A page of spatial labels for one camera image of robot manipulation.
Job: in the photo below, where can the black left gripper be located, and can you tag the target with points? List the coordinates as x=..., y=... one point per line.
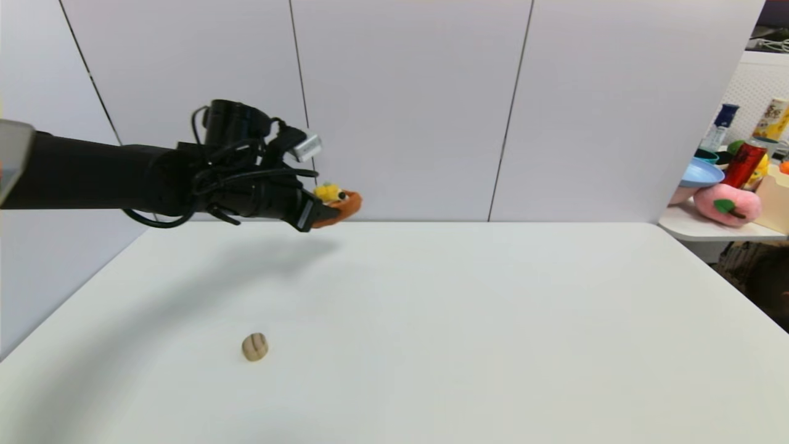
x=274, y=200

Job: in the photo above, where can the orange triangle bread with fruit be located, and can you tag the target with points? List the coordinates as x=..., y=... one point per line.
x=351, y=203

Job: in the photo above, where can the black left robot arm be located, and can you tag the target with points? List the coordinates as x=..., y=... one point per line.
x=92, y=172

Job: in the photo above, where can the small round beige bread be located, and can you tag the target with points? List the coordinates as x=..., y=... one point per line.
x=254, y=347

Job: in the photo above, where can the white side table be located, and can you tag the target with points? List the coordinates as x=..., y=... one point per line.
x=690, y=229

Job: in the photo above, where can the light blue plate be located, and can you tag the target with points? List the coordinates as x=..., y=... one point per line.
x=699, y=174

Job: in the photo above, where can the teal bowl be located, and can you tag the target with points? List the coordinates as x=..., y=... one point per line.
x=706, y=155

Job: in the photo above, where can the black bowl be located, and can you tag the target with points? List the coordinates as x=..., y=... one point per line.
x=722, y=159

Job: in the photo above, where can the clear bottle with blue cap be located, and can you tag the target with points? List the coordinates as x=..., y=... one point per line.
x=720, y=132

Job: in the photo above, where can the green toy fruit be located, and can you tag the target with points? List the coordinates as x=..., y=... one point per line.
x=735, y=148

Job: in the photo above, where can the red drink can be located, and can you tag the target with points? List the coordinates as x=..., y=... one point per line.
x=743, y=165

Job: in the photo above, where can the pink plush peach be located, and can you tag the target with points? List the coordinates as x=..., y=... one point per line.
x=749, y=203

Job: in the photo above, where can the yellow toy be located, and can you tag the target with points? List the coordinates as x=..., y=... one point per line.
x=761, y=169

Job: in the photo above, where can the dark clutter under side table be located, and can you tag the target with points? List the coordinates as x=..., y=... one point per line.
x=764, y=277

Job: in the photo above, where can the beige box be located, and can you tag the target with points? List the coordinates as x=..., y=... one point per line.
x=775, y=203

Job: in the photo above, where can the white pegboard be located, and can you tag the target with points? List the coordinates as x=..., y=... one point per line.
x=755, y=80

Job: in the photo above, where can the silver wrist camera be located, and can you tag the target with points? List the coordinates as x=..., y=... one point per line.
x=307, y=148

